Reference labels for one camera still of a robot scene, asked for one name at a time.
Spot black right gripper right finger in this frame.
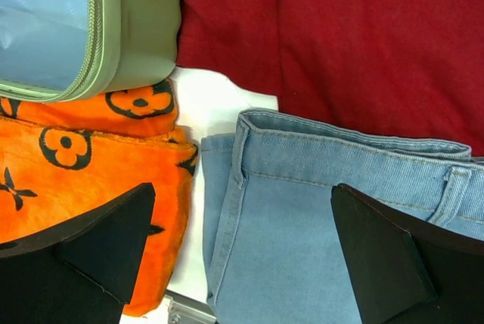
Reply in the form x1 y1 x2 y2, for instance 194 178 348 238
330 184 483 323

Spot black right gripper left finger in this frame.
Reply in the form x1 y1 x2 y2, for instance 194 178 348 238
1 183 155 324

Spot orange black patterned blanket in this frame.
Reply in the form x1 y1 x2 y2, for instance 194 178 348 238
1 79 198 316

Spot light blue jeans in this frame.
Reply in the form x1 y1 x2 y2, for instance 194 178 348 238
201 109 483 323

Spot red shirt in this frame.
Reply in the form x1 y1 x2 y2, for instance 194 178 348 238
177 0 483 156

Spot light green suitcase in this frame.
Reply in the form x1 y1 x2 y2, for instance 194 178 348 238
1 0 182 103

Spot aluminium table frame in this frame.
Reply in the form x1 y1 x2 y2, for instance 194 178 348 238
164 291 218 324

